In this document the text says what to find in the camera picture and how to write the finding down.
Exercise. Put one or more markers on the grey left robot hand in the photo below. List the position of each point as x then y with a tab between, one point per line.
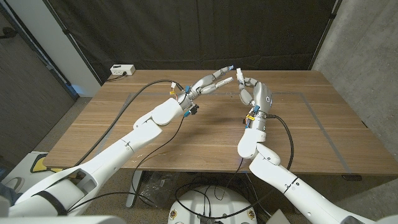
199	88

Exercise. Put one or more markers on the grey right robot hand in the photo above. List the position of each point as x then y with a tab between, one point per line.
262	96

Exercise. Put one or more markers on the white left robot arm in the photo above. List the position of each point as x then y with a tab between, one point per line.
136	137

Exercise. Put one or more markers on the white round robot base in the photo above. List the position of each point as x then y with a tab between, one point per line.
217	202

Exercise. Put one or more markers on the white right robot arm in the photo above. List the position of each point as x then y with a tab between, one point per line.
280	177

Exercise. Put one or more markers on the white power strip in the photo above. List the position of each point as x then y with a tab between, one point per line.
122	69

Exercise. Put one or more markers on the black backdrop stand pole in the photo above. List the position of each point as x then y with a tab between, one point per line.
325	31
70	40

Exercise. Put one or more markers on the clear plastic bag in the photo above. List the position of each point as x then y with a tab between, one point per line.
158	186

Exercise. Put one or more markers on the white box corner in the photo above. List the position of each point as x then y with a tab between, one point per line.
278	219

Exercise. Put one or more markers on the white and yellow floor mat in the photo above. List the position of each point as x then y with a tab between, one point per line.
28	163

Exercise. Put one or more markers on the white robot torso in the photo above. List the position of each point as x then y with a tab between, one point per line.
62	220

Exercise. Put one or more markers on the person's leg in jeans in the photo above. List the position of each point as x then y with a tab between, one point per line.
6	192

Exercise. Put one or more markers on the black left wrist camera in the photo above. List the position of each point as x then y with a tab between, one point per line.
193	109

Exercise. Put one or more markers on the black wall-mounted object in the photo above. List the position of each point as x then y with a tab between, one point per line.
7	32

